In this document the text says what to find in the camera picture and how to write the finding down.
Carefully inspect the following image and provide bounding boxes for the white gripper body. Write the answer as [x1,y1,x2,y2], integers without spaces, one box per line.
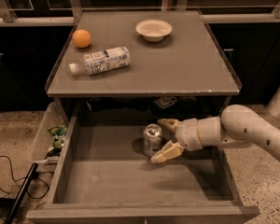
[175,119,203,151]

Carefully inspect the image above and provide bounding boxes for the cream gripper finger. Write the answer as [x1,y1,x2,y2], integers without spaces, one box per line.
[158,119,179,133]
[150,141,184,163]

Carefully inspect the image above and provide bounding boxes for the silver 7up soda can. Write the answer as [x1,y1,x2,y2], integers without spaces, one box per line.
[143,124,162,157]

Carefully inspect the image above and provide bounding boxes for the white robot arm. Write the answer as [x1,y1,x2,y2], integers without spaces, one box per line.
[150,105,280,163]

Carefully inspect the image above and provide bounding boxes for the grey cabinet counter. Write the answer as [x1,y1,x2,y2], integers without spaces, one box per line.
[44,10,243,126]

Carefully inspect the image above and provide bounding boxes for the grey open top drawer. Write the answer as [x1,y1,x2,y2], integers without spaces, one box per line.
[27,117,259,224]

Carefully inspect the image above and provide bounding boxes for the clear plastic water bottle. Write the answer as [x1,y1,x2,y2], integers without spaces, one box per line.
[68,47,131,76]

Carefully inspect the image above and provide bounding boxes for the white paper bowl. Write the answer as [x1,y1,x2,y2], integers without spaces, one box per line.
[135,20,172,42]

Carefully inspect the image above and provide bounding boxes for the green snack bag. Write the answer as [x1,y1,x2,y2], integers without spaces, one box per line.
[48,125,67,149]

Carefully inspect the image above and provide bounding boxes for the orange fruit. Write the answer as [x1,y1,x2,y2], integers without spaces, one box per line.
[72,30,91,49]

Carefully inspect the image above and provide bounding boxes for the clear plastic storage bin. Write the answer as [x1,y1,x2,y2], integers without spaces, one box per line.
[30,103,63,165]

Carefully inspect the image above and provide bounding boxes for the black bar on floor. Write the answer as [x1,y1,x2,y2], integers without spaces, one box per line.
[3,163,38,224]

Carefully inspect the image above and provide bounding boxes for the black cable on floor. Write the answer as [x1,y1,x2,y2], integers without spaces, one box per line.
[0,155,54,210]

